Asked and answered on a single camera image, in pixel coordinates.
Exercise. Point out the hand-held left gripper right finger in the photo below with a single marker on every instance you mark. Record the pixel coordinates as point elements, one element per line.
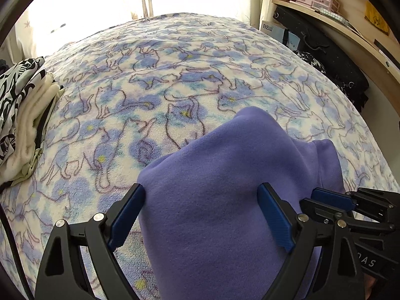
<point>276,218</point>

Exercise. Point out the white floral curtain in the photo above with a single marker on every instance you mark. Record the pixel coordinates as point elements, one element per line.
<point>93,3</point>

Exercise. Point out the grey blue box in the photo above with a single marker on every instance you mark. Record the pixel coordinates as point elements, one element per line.
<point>273,31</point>

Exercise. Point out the purple zip hoodie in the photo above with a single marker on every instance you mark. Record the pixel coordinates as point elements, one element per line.
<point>212,193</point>

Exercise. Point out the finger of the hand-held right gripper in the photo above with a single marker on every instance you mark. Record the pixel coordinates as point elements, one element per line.
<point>331,197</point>
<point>325,212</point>

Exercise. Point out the black long bag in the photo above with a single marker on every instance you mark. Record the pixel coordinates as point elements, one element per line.
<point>331,50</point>

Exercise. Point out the yellow packet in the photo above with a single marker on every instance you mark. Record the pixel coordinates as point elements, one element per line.
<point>376,18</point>

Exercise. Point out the cream folded garment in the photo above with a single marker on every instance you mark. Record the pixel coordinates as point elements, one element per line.
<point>31,115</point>

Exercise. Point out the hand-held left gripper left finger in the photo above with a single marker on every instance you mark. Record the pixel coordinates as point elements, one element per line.
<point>125,217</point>

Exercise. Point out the small blue box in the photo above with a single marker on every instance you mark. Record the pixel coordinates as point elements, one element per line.
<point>293,40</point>

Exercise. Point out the wooden shelf unit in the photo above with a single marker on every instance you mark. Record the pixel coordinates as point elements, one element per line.
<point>359,31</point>

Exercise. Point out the cat print fleece blanket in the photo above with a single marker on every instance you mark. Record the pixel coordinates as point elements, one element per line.
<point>187,68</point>

